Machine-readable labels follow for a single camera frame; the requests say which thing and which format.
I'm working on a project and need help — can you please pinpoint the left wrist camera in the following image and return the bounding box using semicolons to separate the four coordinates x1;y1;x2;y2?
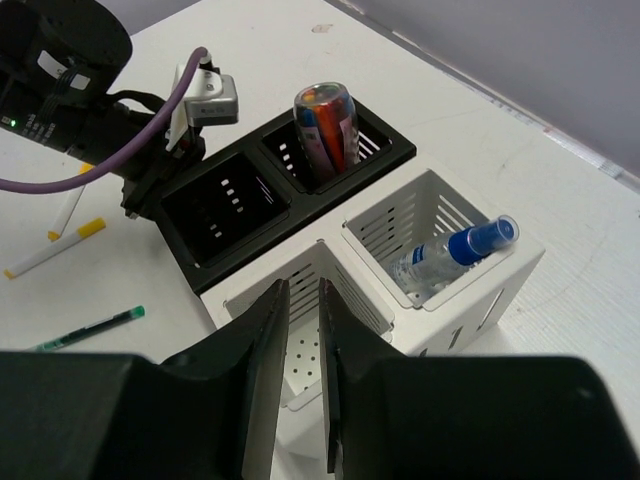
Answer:
165;53;239;151

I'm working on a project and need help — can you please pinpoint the black mesh organizer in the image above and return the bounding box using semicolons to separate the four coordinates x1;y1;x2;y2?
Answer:
153;104;417;295

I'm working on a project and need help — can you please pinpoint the yellow cap marker upright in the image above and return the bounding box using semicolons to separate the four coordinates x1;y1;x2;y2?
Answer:
47;185;85;242

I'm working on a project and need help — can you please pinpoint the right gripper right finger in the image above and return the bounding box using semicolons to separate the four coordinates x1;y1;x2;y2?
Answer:
319;279;639;479

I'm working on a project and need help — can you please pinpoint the white mesh organizer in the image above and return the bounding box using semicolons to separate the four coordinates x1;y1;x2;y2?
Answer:
201;166;544;459

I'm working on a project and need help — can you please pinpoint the pink tube of crayons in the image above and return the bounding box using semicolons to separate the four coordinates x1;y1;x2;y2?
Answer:
293;81;361;185

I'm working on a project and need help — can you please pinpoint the blue cap spray bottle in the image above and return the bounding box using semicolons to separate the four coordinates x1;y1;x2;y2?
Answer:
387;215;520;299

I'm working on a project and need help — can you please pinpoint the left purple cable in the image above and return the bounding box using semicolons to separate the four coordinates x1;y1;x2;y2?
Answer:
0;47;211;194

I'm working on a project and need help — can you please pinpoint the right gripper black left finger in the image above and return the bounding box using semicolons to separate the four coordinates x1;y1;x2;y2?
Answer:
1;280;290;479

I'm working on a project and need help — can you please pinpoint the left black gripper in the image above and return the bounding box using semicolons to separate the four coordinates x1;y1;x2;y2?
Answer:
1;1;204;219

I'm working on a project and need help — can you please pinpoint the green gel pen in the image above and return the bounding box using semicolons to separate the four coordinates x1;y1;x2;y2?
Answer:
28;305;146;352

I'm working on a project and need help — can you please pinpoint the yellow cap marker left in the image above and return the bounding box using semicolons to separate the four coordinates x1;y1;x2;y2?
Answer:
3;217;106;280

